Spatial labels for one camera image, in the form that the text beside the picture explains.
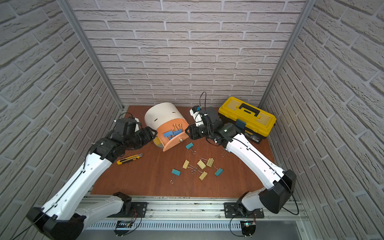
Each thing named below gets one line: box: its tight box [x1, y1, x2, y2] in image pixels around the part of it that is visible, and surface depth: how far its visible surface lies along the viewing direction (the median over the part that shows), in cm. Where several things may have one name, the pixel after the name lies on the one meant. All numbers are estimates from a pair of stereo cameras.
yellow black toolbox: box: [217, 96, 277, 144], surface depth 94 cm
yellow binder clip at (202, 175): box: [191, 169, 208, 181], surface depth 87 cm
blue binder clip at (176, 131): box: [172, 123, 183, 136], surface depth 87 cm
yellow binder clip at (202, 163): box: [197, 159, 207, 170], surface depth 91 cm
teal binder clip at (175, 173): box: [170, 168, 182, 184], surface depth 87 cm
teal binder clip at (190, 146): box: [185, 142, 197, 155], surface depth 98 cm
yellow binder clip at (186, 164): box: [182, 159, 196, 170], surface depth 91 cm
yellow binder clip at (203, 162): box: [197, 156, 215, 170], surface depth 91 cm
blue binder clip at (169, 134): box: [164, 130, 174, 141], surface depth 83 cm
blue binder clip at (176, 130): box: [172, 123, 183, 136], surface depth 87 cm
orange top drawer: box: [156, 118, 190, 152], surface depth 83 cm
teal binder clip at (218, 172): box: [212, 165, 224, 177], surface depth 87 cm
